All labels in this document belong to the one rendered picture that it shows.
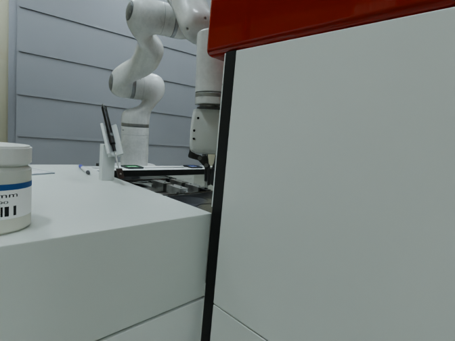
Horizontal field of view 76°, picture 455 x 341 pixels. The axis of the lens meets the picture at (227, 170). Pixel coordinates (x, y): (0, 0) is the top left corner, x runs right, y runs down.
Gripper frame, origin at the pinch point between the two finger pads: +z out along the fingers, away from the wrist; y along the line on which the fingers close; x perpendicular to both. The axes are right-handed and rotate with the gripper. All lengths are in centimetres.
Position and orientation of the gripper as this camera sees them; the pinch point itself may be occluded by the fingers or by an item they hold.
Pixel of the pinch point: (210, 176)
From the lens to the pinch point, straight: 67.7
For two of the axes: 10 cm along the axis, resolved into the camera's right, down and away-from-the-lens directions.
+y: -9.9, -0.3, -1.0
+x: 0.9, 1.3, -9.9
